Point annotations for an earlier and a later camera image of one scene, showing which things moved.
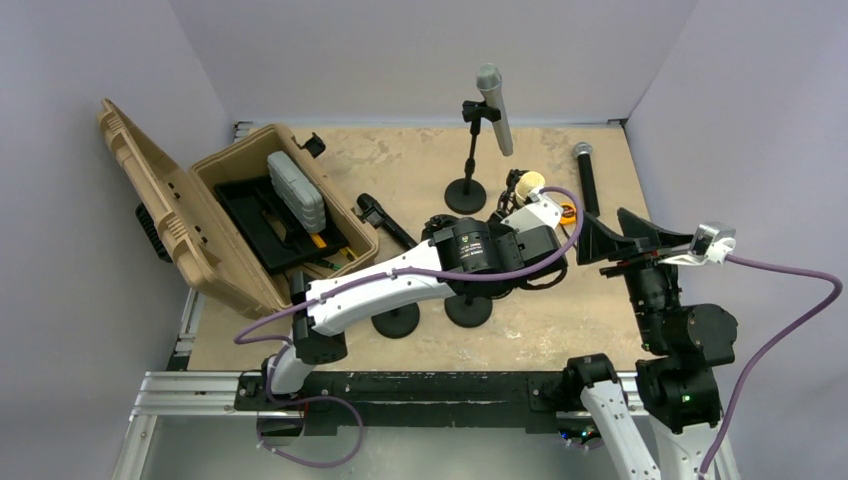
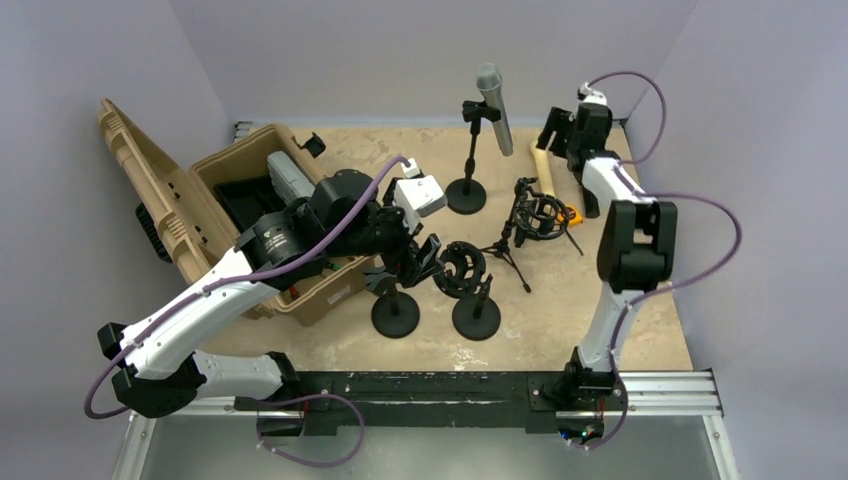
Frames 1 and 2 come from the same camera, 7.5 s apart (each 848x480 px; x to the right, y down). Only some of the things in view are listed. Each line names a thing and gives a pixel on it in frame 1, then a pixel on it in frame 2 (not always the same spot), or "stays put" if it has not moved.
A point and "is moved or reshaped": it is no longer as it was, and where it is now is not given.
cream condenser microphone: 528,181 → 545,168
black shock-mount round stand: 464,244 is moved or reshaped
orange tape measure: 569,213 stays put
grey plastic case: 298,193 stays put
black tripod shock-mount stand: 507,201 is moved or reshaped
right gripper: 596,239 → 560,119
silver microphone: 489,78 stays put
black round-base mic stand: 397,322 stays put
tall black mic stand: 466,195 stays put
